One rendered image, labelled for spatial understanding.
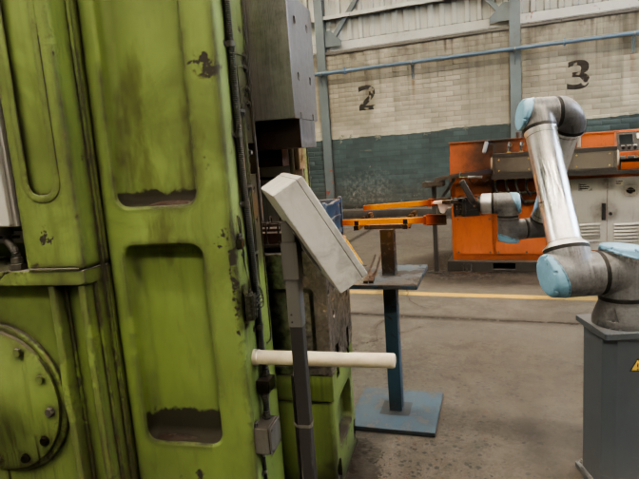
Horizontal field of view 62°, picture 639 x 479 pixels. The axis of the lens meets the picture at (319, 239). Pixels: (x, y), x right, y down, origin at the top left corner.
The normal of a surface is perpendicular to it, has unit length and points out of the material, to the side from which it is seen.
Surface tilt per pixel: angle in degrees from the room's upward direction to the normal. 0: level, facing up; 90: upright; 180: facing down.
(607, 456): 90
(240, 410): 90
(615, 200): 90
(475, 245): 90
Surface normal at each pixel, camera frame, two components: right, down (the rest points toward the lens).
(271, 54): -0.24, 0.18
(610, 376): -0.72, 0.16
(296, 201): 0.19, 0.15
